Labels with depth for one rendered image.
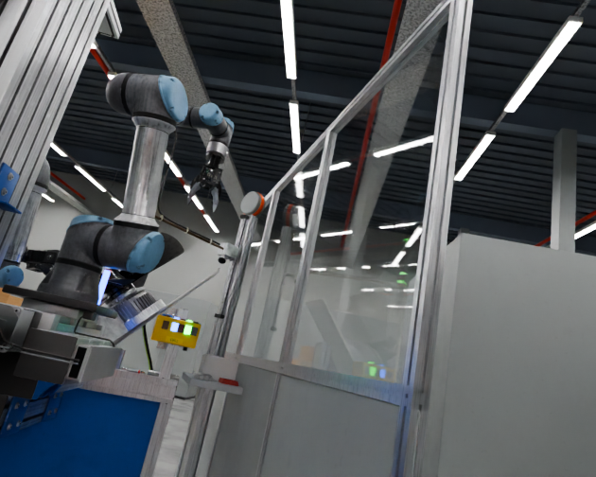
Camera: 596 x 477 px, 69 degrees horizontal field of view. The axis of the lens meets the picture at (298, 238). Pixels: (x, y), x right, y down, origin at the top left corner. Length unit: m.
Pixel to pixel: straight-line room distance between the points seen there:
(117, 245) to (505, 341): 2.37
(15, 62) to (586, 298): 3.07
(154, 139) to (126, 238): 0.27
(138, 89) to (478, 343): 2.36
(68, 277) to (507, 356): 2.45
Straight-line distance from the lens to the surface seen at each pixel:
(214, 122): 1.61
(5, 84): 1.12
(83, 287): 1.27
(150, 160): 1.23
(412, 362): 0.94
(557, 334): 3.12
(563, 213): 7.69
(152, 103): 1.25
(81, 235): 1.28
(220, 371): 2.22
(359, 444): 1.10
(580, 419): 3.15
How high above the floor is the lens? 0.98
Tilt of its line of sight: 17 degrees up
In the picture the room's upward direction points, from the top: 12 degrees clockwise
